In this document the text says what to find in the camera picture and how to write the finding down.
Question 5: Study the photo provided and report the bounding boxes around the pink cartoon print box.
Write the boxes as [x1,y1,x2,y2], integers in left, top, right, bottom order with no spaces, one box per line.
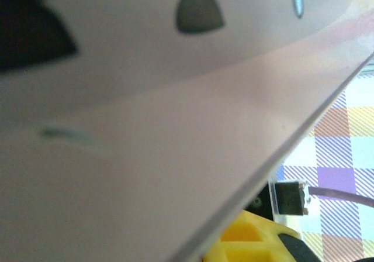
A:
[0,0,374,262]

